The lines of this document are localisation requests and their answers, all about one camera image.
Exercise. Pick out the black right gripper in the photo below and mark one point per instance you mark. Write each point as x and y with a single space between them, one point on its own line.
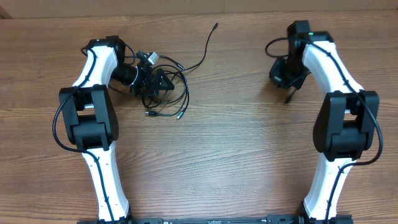
275 74

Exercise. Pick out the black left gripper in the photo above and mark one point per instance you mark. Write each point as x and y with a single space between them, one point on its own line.
147 83

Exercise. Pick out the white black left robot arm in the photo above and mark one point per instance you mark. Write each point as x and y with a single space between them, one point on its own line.
90 119

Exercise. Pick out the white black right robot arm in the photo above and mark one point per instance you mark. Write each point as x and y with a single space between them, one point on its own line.
346 132

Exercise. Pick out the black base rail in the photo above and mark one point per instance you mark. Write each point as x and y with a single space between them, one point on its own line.
270 219

